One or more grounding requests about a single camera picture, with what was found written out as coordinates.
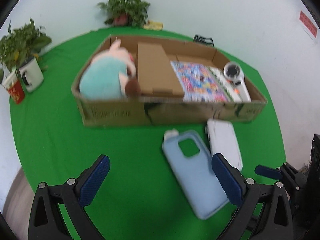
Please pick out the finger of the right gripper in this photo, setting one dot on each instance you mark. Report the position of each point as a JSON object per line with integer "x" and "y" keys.
{"x": 268, "y": 172}

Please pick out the yellow cloth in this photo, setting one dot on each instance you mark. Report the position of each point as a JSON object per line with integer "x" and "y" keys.
{"x": 153, "y": 25}

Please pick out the potted plant in pink pot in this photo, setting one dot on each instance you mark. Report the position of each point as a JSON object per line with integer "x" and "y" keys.
{"x": 119, "y": 13}

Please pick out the white handheld fan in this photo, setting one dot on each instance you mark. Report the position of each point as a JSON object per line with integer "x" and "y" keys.
{"x": 233, "y": 72}

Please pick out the flat brown cardboard box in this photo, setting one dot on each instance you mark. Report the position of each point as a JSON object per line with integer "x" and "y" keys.
{"x": 156, "y": 76}

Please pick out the white plastic device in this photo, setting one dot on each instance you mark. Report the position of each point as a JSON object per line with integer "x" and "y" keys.
{"x": 222, "y": 139}

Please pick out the light blue phone case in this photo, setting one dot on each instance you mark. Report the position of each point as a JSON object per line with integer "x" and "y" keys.
{"x": 194, "y": 174}

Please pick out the colourful picture book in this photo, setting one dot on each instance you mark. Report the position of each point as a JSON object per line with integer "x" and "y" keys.
{"x": 198, "y": 83}

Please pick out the red wall sign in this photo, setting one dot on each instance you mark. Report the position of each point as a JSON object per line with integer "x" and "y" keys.
{"x": 308, "y": 25}

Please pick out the red paper cup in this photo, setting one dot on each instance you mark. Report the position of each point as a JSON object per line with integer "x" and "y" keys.
{"x": 14, "y": 88}

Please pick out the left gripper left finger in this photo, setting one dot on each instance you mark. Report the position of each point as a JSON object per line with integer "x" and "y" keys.
{"x": 46, "y": 220}

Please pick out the potted plant left side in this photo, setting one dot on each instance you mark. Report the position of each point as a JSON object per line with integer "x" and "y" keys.
{"x": 21, "y": 44}

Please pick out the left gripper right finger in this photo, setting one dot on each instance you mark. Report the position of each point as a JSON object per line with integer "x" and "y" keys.
{"x": 264, "y": 210}

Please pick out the green tablecloth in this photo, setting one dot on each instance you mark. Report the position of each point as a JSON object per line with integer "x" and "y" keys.
{"x": 140, "y": 197}

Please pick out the green and white book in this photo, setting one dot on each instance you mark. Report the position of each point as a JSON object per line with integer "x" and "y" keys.
{"x": 226, "y": 85}

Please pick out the pink and teal plush pig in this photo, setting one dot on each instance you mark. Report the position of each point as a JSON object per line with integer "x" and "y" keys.
{"x": 111, "y": 75}

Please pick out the white mug black handle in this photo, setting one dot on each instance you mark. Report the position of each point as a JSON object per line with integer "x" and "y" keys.
{"x": 31, "y": 74}

